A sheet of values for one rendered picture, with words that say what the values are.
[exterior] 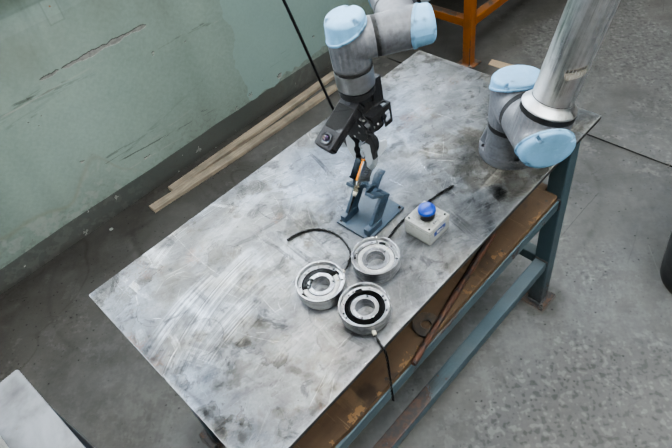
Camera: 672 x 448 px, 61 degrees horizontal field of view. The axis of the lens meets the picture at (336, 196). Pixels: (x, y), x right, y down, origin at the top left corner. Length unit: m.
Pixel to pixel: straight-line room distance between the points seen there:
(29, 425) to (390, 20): 1.11
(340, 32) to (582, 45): 0.45
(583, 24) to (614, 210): 1.48
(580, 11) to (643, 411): 1.31
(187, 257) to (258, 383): 0.38
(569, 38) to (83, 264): 2.15
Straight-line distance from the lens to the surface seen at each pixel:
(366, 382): 1.40
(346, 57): 1.04
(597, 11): 1.15
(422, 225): 1.27
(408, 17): 1.05
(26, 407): 1.50
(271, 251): 1.33
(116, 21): 2.52
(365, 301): 1.19
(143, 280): 1.39
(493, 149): 1.45
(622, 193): 2.62
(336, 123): 1.12
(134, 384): 2.25
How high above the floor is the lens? 1.80
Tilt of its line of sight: 45 degrees down
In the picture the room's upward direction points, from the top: 11 degrees counter-clockwise
